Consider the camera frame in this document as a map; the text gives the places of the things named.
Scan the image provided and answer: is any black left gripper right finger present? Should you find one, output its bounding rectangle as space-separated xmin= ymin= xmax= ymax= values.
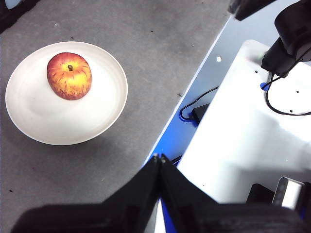
xmin=160 ymin=153 xmax=311 ymax=233

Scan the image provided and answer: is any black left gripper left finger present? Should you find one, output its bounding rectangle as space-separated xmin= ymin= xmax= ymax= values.
xmin=11 ymin=154 xmax=161 ymax=233

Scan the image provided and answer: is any pale yellow round plate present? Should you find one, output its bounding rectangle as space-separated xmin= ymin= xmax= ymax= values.
xmin=5 ymin=41 xmax=129 ymax=146

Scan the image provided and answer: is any red and yellow apple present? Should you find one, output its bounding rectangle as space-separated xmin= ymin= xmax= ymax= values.
xmin=46 ymin=52 xmax=92 ymax=100

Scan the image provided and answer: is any black power adapter box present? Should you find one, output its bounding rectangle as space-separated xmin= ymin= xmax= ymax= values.
xmin=191 ymin=103 xmax=210 ymax=122

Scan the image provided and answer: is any silver grey camera box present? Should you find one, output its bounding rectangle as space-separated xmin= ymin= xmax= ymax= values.
xmin=271 ymin=176 xmax=306 ymax=210

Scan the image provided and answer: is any thin black cable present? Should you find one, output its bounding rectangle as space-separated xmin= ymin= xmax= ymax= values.
xmin=265 ymin=72 xmax=311 ymax=117
xmin=180 ymin=86 xmax=220 ymax=121

